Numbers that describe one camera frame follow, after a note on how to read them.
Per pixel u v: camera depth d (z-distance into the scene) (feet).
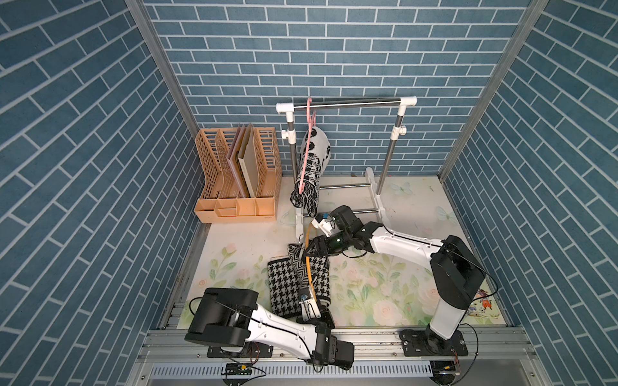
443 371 2.31
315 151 2.81
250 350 2.37
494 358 2.46
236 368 2.35
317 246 2.45
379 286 2.84
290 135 2.58
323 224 2.61
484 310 2.64
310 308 2.19
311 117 2.32
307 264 2.58
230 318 1.53
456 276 1.58
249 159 3.19
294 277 2.82
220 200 3.26
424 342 2.18
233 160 2.84
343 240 2.41
